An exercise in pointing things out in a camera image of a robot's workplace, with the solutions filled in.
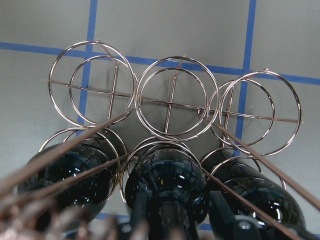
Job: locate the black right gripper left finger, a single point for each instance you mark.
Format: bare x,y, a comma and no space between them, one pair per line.
140,207

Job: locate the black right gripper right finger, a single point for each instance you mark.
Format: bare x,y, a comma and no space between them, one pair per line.
219,211

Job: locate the dark wine bottle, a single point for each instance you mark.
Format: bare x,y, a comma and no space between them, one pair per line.
177,191
91,193
243,175

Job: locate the copper wire bottle basket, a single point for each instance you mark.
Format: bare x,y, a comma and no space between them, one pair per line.
91,93

